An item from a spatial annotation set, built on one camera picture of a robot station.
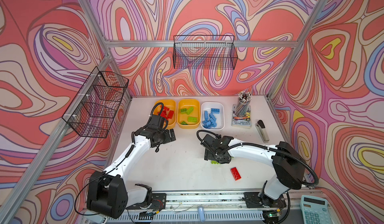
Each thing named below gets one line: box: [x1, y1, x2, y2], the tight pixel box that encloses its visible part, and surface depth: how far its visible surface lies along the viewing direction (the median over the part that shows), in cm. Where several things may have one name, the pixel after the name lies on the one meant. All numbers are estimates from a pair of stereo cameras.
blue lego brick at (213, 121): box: [210, 116, 217, 128], surface depth 103 cm
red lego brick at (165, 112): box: [160, 105, 170, 119], surface depth 109 cm
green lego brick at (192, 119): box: [187, 116, 198, 123], surface depth 106 cm
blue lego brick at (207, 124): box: [202, 119, 214, 129], surface depth 101 cm
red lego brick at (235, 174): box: [230, 167, 242, 181], surface depth 83 cm
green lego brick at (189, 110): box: [185, 106, 194, 115], surface depth 110 cm
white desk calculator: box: [300, 195, 332, 224], surface depth 70 cm
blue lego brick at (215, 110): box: [210, 108, 220, 114], surface depth 110 cm
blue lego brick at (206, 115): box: [204, 110, 209, 121], surface depth 109 cm
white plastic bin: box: [200, 101, 225, 131], surface depth 110 cm
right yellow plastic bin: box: [176, 99, 201, 129], surface depth 109 cm
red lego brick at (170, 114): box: [167, 110, 175, 119], surface depth 110 cm
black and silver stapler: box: [255, 119, 270, 143], surface depth 98 cm
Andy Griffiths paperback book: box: [231, 98, 252, 129], surface depth 103 cm
